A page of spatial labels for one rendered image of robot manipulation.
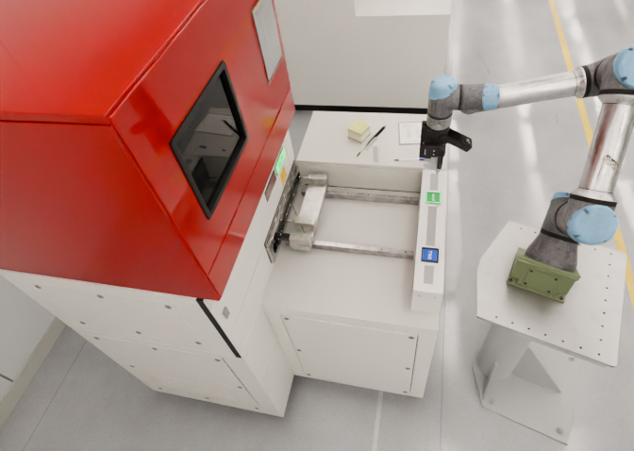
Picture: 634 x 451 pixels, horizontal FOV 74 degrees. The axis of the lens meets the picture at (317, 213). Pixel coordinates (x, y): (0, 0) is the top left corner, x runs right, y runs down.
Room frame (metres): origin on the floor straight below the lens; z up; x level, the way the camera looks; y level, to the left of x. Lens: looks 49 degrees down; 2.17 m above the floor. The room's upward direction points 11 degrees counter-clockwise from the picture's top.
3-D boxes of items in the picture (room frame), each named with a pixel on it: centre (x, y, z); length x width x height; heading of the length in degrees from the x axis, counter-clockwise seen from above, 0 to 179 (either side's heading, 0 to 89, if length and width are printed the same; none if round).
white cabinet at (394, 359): (1.11, -0.20, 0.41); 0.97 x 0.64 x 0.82; 159
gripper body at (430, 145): (1.01, -0.42, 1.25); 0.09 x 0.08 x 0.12; 69
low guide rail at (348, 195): (1.19, -0.19, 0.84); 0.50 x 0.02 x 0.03; 69
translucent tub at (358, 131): (1.41, -0.24, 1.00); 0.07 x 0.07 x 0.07; 43
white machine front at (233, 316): (0.97, 0.20, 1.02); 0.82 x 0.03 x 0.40; 159
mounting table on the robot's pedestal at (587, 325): (0.65, -0.74, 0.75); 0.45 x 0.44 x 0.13; 54
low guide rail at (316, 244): (0.94, -0.09, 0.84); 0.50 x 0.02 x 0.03; 69
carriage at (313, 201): (1.13, 0.03, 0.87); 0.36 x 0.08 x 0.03; 159
